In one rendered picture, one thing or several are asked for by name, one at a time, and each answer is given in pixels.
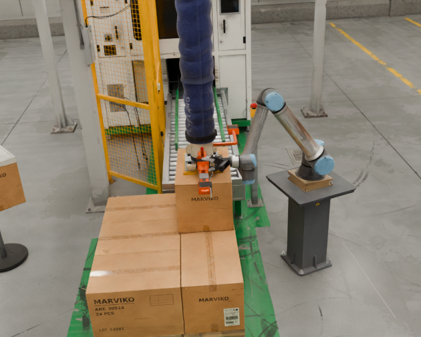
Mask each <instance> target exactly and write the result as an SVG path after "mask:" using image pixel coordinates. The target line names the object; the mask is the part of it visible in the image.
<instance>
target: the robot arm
mask: <svg viewBox="0 0 421 337"><path fill-rule="evenodd" d="M256 103H257V108H256V111H255V115H254V117H253V121H252V124H251V128H250V131H249V134H248V137H247V141H246V143H245V147H244V150H243V154H239V155H232V157H231V156H229V157H224V158H223V156H222V155H221V154H218V155H220V156H217V155H215V156H213V157H210V156H209V155H207V156H206V157H204V158H201V160H206V161H211V162H213V161H214V162H215V165H214V166H211V167H210V168H209V169H208V171H210V172H211V171H212V170H213V172H215V171H218V170H219V171H220V172H223V171H224V170H225V169H226V168H227V167H228V166H229V165H230V167H231V166H232V167H233V168H237V169H238V171H239V172H240V175H241V177H242V183H243V184H245V185H251V184H253V183H254V182H255V167H256V166H257V163H256V158H255V151H256V149H257V145H258V142H259V139H260V136H261V133H262V130H263V126H264V123H265V120H266V117H267V114H268V111H269V110H270V111H271V113H272V114H274V116H275V117H276V118H277V119H278V121H279V122H280V123H281V124H282V126H283V127H284V129H286V131H287V132H288V133H289V135H290V136H291V137H292V139H293V140H294V141H295V142H296V143H297V145H298V146H299V147H300V149H301V150H302V151H303V154H302V161H301V166H300V167H299V169H298V175H299V176H301V177H303V178H306V179H320V178H321V177H322V176H323V175H326V174H328V173H330V172H331V171H332V170H333V168H334V166H335V162H334V160H333V158H332V157H331V156H330V155H329V154H328V153H327V151H326V150H325V149H324V141H322V140H318V139H313V138H312V136H311V135H310V134H309V133H308V131H307V130H306V129H305V127H304V126H303V125H302V123H301V122H300V121H299V120H298V118H297V117H296V115H294V113H293V112H292V111H291V109H290V108H289V107H288V105H287V104H286V102H285V101H284V99H283V97H282V96H281V95H280V94H279V93H278V92H277V91H276V90H275V89H274V88H265V89H264V90H262V91H261V93H260V94H259V95H258V98H257V101H256Z"/></svg>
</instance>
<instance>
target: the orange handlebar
mask: <svg viewBox="0 0 421 337"><path fill-rule="evenodd" d="M232 133H233V139H234V142H218V143H213V146H228V145H236V144H237V137H236V134H235V131H234V130H233V131H232ZM198 169H199V173H208V165H207V164H205V165H204V166H203V167H202V165H201V164H200V165H199V166H198ZM201 192H202V193H209V192H210V190H208V189H207V190H201Z"/></svg>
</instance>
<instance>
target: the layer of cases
mask: <svg viewBox="0 0 421 337"><path fill-rule="evenodd" d="M86 299H87V303H88V310H89V313H90V320H91V323H92V330H93V333H94V337H149V336H167V335H177V334H184V328H185V334H194V333H204V332H222V331H231V330H244V329H245V309H244V281H243V275H242V270H241V262H240V258H239V250H238V246H237V238H236V235H235V227H234V223H233V230H231V231H203V232H189V233H179V232H178V219H177V211H176V197H175V193H166V194H155V195H135V196H125V197H108V202H107V205H106V210H105V213H104V218H103V221H102V227H101V230H100V235H99V238H98V244H97V247H96V252H95V256H94V260H93V264H92V269H91V272H90V277H89V281H88V286H87V289H86Z"/></svg>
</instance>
